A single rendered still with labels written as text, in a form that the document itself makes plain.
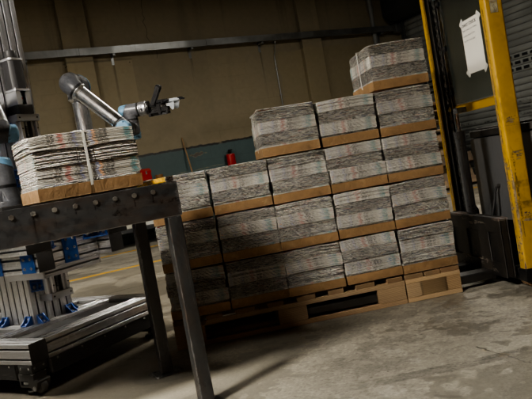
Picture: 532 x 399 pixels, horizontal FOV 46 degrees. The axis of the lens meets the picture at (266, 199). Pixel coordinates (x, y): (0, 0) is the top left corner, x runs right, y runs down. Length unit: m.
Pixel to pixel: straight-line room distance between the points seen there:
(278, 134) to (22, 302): 1.51
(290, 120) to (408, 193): 0.69
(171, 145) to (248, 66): 1.93
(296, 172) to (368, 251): 0.53
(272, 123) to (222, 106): 7.30
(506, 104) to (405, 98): 0.47
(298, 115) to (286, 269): 0.75
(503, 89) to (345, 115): 0.75
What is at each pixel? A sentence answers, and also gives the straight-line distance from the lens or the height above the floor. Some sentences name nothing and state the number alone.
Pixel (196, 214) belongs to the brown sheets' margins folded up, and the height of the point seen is 0.62.
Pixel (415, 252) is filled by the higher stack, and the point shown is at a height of 0.25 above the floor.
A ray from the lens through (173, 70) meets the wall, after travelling 10.13.
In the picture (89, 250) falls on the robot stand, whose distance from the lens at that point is 3.26.
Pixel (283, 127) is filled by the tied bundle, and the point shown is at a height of 0.97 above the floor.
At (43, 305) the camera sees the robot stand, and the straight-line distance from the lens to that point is 3.33.
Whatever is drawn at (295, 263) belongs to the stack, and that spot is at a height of 0.31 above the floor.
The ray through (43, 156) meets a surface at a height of 0.96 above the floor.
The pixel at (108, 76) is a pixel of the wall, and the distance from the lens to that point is 9.84.
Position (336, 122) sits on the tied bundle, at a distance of 3.06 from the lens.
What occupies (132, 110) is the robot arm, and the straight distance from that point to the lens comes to 3.41.
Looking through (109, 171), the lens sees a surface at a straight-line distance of 2.30.
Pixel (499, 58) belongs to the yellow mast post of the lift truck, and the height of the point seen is 1.10.
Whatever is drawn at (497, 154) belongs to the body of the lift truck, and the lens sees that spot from 3.57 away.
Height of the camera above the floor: 0.79
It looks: 3 degrees down
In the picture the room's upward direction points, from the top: 10 degrees counter-clockwise
